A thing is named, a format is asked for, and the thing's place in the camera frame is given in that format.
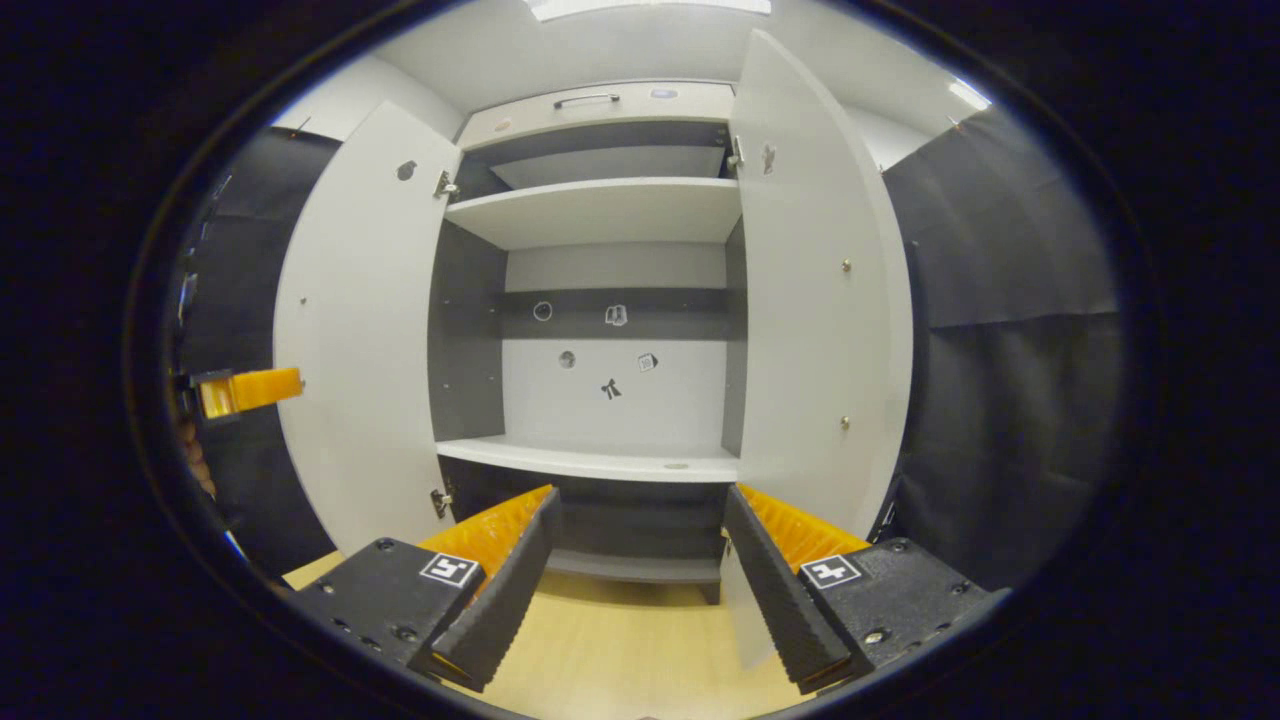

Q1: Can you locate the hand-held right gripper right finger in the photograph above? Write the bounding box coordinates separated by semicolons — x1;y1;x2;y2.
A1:
720;484;1011;696

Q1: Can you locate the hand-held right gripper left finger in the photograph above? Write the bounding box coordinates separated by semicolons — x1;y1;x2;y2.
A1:
283;485;564;694

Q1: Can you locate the white cabinet door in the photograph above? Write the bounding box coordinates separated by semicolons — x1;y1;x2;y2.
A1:
272;100;463;559
720;30;916;671

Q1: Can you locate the white double-door shoe cabinet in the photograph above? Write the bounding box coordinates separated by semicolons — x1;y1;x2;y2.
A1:
272;30;916;671

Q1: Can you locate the white cabinet drawer front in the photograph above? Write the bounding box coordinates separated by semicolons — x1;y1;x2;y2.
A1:
455;80;736;151

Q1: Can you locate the black backdrop cloth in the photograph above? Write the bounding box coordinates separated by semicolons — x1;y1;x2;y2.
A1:
880;105;1121;591
170;125;341;581

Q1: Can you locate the long ceiling light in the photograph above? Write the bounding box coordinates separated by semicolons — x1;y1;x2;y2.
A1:
525;0;773;23

